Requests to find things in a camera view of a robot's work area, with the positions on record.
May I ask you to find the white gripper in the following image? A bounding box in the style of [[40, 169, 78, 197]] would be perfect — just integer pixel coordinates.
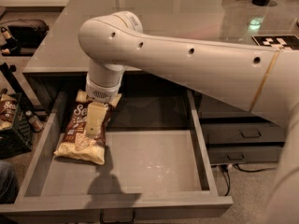
[[85, 76, 121, 136]]

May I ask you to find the brown sea salt chip bag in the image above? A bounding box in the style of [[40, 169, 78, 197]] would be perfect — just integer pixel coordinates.
[[54, 91, 121, 165]]

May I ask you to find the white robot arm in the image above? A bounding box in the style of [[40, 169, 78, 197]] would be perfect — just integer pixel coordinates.
[[78, 11, 299, 224]]

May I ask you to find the open grey top drawer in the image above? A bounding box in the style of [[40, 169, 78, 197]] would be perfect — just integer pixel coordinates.
[[0, 91, 233, 224]]

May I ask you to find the chip bag in crate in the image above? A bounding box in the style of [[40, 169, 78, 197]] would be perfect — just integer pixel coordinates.
[[0, 94, 17, 130]]

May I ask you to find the black bag on floor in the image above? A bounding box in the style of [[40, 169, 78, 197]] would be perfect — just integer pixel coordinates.
[[0, 19, 50, 56]]

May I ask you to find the upper right grey drawer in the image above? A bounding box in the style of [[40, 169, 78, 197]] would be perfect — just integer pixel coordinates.
[[198, 95, 253, 119]]

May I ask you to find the middle right grey drawer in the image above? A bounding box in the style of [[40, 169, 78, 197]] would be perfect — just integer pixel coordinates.
[[202, 122, 285, 145]]

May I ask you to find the lower right grey drawer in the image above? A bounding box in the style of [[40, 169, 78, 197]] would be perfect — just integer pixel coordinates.
[[207, 145, 282, 164]]

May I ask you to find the small brown bottle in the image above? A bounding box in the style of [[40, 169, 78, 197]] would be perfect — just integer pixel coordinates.
[[25, 110, 43, 133]]

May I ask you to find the black plastic crate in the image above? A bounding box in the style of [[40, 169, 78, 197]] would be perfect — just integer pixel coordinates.
[[0, 93, 33, 159]]

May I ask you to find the blue jeans knee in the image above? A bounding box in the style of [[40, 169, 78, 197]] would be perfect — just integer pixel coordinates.
[[0, 161, 19, 203]]

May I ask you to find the black white fiducial marker board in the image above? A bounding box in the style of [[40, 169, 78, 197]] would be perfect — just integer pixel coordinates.
[[252, 35, 299, 50]]

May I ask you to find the black power cable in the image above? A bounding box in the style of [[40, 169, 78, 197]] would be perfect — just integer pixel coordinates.
[[218, 162, 278, 197]]

